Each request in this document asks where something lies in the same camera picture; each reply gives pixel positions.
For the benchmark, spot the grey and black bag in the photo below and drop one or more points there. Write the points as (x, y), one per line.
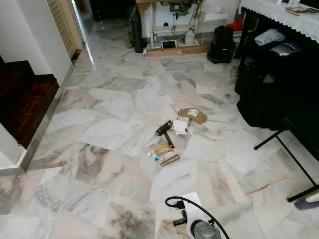
(285, 48)

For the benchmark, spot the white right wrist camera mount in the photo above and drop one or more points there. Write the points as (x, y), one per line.
(195, 211)

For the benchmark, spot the dark brown stick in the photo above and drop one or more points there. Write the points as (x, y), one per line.
(169, 140)

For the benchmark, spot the dark wooden stair steps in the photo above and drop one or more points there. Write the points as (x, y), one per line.
(25, 104)

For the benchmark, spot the tall black cylinder bag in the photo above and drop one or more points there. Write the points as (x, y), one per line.
(135, 27)

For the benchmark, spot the beige louvered door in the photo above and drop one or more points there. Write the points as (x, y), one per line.
(65, 25)

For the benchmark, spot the dark brown snack wrapper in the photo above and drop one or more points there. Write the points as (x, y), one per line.
(164, 128)

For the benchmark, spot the white sewing machine table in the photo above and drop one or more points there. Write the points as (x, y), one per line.
(172, 17)

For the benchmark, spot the brown cardboard piece white label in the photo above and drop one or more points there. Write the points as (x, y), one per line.
(193, 116)

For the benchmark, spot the small clear plastic bottle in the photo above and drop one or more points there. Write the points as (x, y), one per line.
(156, 157)

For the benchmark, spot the white plastic jug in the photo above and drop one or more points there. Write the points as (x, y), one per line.
(189, 37)

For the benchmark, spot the book with pale cover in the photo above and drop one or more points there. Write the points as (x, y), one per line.
(301, 10)

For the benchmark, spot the white fabric bag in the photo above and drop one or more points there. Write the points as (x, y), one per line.
(269, 37)

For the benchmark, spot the long brown cardboard box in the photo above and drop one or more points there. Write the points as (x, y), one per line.
(177, 51)

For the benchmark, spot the table with white lace cloth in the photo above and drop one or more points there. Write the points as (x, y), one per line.
(279, 17)

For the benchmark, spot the large black bag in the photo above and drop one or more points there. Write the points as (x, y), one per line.
(279, 107)

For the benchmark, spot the bronze tube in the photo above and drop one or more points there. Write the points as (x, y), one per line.
(170, 160)

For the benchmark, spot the small white paper box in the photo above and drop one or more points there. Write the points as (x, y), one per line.
(180, 127)

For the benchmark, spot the clear plastic bag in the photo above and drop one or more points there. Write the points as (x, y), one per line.
(182, 142)

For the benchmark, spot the gold foil packet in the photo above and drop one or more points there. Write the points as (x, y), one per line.
(163, 149)

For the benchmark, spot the red bag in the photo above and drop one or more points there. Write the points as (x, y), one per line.
(236, 25)

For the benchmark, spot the round black appliance red button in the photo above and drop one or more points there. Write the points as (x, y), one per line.
(250, 77)

